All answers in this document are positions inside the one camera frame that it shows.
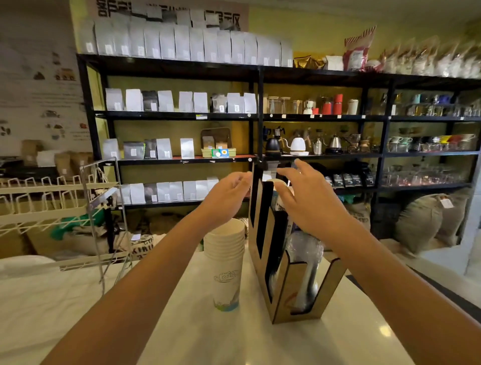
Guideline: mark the glass jar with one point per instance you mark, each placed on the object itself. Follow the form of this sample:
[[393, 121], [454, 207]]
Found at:
[[273, 105], [285, 105]]

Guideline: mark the white coffee bag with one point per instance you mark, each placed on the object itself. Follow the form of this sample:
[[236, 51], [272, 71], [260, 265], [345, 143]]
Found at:
[[111, 149], [187, 148], [164, 149]]

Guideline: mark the row of small white bags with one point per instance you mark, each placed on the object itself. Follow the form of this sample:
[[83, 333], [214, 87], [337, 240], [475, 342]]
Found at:
[[165, 191]]

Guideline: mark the red striped bag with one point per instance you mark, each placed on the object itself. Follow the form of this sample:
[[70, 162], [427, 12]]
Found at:
[[357, 50]]

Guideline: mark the person's left hand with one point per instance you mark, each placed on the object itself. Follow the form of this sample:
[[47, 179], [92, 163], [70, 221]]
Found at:
[[221, 199]]

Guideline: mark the illustrated wall poster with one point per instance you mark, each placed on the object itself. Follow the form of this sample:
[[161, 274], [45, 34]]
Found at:
[[37, 79]]

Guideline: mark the stack of clear plastic lids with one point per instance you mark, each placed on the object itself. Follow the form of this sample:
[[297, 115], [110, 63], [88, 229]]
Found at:
[[305, 248]]

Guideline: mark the short white bag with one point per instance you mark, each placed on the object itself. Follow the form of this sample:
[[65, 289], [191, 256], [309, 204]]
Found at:
[[334, 63]]

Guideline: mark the person's right middle finger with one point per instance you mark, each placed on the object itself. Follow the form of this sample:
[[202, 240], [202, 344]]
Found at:
[[305, 167]]

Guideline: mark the wooden cup organizer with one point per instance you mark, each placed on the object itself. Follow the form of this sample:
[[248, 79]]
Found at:
[[260, 259]]

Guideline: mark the stack of paper cups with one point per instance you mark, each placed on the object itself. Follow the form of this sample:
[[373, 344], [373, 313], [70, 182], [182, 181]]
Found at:
[[225, 270]]

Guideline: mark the dark grey coffee bag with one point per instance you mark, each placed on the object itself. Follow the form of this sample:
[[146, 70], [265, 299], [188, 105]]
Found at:
[[150, 149]]

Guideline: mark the row of tall white bags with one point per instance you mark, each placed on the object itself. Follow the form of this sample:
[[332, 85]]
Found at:
[[182, 43]]

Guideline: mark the wooden serving tray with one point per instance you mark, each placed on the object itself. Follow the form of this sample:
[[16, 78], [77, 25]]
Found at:
[[216, 134]]

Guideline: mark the person's left forearm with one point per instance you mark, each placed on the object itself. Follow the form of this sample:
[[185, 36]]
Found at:
[[142, 293]]

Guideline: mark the steel gooseneck kettle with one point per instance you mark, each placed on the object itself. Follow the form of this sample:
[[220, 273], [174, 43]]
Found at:
[[334, 144]]

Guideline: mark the black metal shelf unit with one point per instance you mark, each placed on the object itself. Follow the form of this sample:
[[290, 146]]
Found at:
[[259, 112]]

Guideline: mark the green tray with boxes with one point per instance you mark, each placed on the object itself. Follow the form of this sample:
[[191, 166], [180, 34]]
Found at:
[[218, 152]]

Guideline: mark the person's right hand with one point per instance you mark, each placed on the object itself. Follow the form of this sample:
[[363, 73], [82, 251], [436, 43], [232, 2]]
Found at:
[[315, 206]]

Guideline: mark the person's right forearm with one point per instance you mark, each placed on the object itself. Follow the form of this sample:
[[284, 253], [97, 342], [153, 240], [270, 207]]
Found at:
[[406, 297]]

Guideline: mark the person's right thumb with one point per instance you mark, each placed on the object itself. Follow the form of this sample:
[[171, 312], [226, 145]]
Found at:
[[282, 192]]

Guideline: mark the brown paper bag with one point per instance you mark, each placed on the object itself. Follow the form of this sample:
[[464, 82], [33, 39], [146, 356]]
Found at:
[[64, 164]]

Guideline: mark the row of glass servers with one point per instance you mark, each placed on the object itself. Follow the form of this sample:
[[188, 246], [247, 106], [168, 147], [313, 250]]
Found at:
[[421, 175]]

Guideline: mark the printed wall banner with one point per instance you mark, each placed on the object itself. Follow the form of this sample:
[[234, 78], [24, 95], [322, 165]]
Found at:
[[169, 11]]

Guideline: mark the printed burlap sack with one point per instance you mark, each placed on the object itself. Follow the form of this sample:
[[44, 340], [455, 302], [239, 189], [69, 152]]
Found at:
[[142, 242]]

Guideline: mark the gold foil bag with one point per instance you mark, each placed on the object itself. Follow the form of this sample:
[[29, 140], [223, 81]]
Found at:
[[306, 62]]

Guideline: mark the row of clear packed bags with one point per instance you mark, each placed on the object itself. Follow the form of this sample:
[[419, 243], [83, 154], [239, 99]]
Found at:
[[432, 60]]

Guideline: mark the black gooseneck kettle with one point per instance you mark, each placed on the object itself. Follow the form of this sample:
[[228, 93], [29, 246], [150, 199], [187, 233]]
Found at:
[[273, 145]]

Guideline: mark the row of white and grey bags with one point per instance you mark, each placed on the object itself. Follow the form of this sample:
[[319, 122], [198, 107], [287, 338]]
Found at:
[[165, 100]]

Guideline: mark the white gooseneck kettle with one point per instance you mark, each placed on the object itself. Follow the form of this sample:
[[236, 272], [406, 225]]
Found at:
[[299, 146]]

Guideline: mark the row of black coffee bags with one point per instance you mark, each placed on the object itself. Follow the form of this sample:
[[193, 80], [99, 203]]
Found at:
[[349, 179]]

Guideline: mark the burlap sack with tag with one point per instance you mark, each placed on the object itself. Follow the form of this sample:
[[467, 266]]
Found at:
[[419, 222]]

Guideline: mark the row of colourful cups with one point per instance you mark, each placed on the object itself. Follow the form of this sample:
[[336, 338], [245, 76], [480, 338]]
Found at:
[[432, 143]]

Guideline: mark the white tumbler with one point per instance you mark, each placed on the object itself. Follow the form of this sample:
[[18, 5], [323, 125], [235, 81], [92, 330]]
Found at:
[[352, 106]]

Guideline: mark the row of glass mugs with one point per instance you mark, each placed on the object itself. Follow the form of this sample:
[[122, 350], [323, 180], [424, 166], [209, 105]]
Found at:
[[436, 106]]

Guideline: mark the person's left fingers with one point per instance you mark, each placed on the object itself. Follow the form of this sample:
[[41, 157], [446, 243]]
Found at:
[[241, 179]]

